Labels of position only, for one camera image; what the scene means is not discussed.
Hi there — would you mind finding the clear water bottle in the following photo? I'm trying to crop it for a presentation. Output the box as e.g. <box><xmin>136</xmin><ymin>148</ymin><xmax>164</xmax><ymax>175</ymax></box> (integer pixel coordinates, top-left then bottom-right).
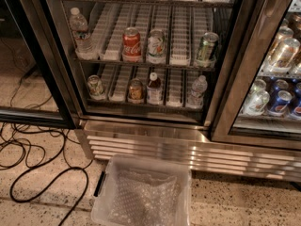
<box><xmin>70</xmin><ymin>8</ymin><xmax>96</xmax><ymax>60</ymax></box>
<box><xmin>187</xmin><ymin>75</ymin><xmax>208</xmax><ymax>108</ymax></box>

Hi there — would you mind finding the stainless steel fridge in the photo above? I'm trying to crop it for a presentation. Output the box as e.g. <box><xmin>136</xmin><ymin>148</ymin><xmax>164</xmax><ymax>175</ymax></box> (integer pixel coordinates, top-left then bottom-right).
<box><xmin>43</xmin><ymin>0</ymin><xmax>301</xmax><ymax>182</ymax></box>

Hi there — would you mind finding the clear water bottle lower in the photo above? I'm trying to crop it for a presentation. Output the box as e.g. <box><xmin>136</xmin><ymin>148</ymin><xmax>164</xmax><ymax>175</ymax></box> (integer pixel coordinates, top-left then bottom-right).
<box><xmin>187</xmin><ymin>75</ymin><xmax>208</xmax><ymax>108</ymax></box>

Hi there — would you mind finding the bubble wrap sheet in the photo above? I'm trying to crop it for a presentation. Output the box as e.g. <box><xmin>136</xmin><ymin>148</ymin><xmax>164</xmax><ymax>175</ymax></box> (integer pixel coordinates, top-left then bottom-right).
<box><xmin>108</xmin><ymin>170</ymin><xmax>180</xmax><ymax>226</ymax></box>

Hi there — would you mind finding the open glass fridge door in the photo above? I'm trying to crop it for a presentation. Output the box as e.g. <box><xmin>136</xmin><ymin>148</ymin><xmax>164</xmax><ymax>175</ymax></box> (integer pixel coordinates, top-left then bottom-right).
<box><xmin>0</xmin><ymin>0</ymin><xmax>78</xmax><ymax>129</ymax></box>

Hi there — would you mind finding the right glass fridge door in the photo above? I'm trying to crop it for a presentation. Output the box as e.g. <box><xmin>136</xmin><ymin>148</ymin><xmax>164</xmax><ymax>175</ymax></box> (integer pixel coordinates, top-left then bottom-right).
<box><xmin>212</xmin><ymin>0</ymin><xmax>301</xmax><ymax>150</ymax></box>

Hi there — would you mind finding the clear plastic bin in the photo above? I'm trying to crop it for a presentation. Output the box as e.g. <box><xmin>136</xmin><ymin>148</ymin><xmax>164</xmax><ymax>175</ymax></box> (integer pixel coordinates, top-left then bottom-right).
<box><xmin>91</xmin><ymin>154</ymin><xmax>191</xmax><ymax>226</ymax></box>

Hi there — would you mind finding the brown tea bottle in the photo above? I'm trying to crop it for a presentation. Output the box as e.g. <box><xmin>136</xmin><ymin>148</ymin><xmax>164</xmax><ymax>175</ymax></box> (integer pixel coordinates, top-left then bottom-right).
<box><xmin>147</xmin><ymin>73</ymin><xmax>163</xmax><ymax>105</ymax></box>

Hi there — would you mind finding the white green soda can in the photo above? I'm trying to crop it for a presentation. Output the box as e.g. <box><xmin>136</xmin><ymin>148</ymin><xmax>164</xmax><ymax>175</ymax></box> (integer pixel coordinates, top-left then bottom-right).
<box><xmin>147</xmin><ymin>29</ymin><xmax>166</xmax><ymax>64</ymax></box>

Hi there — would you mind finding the orange brown can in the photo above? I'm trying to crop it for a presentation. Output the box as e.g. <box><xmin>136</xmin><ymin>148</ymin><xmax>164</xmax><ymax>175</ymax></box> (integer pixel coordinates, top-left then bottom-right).
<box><xmin>128</xmin><ymin>78</ymin><xmax>144</xmax><ymax>104</ymax></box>

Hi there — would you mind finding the black floor cable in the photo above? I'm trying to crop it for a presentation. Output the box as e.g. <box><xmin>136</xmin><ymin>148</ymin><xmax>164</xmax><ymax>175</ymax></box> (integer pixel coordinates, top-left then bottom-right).
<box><xmin>0</xmin><ymin>38</ymin><xmax>94</xmax><ymax>226</ymax></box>

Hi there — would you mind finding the red coca-cola can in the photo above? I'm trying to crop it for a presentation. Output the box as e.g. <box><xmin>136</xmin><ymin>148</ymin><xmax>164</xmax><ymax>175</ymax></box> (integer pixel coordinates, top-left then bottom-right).
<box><xmin>122</xmin><ymin>27</ymin><xmax>141</xmax><ymax>62</ymax></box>

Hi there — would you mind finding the green patterned can lower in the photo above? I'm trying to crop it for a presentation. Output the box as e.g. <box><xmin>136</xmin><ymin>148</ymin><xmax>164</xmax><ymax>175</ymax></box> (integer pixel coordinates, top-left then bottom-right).
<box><xmin>87</xmin><ymin>74</ymin><xmax>105</xmax><ymax>100</ymax></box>

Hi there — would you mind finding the clear water bottle upper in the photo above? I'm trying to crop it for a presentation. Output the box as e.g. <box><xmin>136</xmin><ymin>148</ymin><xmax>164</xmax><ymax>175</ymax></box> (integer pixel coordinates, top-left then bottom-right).
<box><xmin>70</xmin><ymin>8</ymin><xmax>96</xmax><ymax>60</ymax></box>

